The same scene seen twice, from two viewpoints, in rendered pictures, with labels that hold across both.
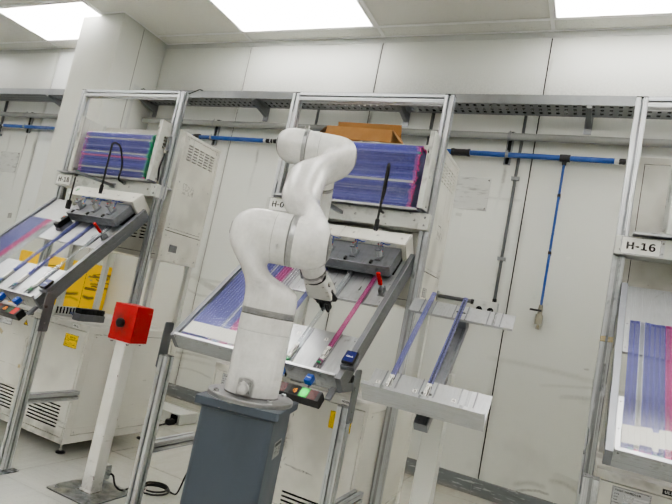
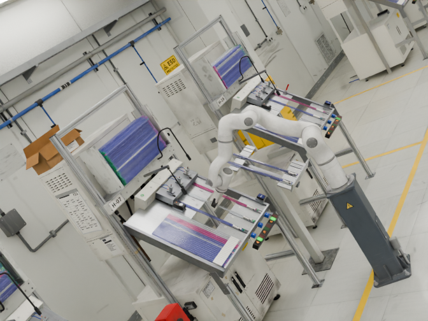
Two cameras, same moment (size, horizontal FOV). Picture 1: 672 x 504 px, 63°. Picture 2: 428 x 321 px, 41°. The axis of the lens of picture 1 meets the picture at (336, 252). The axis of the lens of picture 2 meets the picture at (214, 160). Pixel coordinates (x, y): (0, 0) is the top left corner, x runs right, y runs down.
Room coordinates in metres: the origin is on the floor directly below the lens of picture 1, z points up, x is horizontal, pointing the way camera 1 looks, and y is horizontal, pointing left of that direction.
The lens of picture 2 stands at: (0.92, 3.43, 2.07)
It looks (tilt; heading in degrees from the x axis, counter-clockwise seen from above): 14 degrees down; 286
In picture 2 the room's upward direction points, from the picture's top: 33 degrees counter-clockwise
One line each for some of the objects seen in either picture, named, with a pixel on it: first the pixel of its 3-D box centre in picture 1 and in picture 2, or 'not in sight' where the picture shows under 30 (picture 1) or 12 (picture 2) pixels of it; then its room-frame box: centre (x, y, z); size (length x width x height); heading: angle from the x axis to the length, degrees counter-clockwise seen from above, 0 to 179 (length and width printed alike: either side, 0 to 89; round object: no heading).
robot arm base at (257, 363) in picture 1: (259, 357); (333, 172); (1.26, 0.12, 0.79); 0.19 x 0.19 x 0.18
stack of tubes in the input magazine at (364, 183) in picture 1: (364, 175); (130, 150); (2.35, -0.06, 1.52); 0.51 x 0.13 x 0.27; 64
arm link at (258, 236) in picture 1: (264, 261); (316, 146); (1.26, 0.15, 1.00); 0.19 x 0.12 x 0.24; 86
